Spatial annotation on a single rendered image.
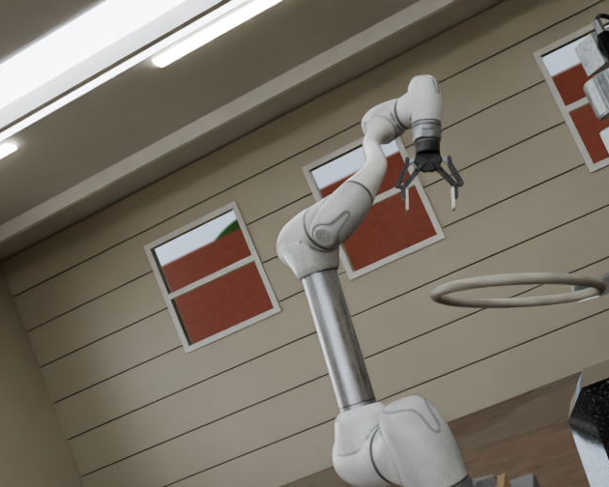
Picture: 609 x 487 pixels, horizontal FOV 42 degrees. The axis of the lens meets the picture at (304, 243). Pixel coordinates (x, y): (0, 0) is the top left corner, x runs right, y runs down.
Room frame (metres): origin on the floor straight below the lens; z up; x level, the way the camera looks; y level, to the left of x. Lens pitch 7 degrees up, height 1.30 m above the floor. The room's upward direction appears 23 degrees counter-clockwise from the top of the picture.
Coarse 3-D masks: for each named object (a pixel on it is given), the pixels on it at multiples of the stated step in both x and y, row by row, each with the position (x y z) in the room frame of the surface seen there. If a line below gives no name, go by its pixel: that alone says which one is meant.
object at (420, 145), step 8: (416, 144) 2.33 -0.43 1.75; (424, 144) 2.30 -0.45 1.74; (432, 144) 2.30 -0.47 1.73; (416, 152) 2.33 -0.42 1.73; (424, 152) 2.32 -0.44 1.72; (432, 152) 2.32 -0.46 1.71; (416, 160) 2.33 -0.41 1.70; (440, 160) 2.32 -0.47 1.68; (424, 168) 2.32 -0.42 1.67; (432, 168) 2.32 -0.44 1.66
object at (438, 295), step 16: (544, 272) 2.06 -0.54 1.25; (560, 272) 2.07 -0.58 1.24; (448, 288) 2.17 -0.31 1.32; (464, 288) 2.13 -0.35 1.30; (592, 288) 2.29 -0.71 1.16; (448, 304) 2.43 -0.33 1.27; (464, 304) 2.47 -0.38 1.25; (480, 304) 2.50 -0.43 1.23; (496, 304) 2.51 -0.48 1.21; (512, 304) 2.51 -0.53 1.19; (528, 304) 2.49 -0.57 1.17; (544, 304) 2.48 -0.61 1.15
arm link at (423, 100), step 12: (420, 84) 2.31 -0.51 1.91; (432, 84) 2.31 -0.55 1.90; (408, 96) 2.33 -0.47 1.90; (420, 96) 2.31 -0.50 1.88; (432, 96) 2.31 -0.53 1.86; (396, 108) 2.37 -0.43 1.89; (408, 108) 2.33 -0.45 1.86; (420, 108) 2.30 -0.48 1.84; (432, 108) 2.30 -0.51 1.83; (408, 120) 2.35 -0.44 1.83
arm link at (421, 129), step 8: (424, 120) 2.30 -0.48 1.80; (432, 120) 2.31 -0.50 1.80; (416, 128) 2.32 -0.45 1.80; (424, 128) 2.30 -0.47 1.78; (432, 128) 2.30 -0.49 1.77; (440, 128) 2.32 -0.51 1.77; (416, 136) 2.32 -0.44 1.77; (424, 136) 2.30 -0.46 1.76; (432, 136) 2.30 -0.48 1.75; (440, 136) 2.32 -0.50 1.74
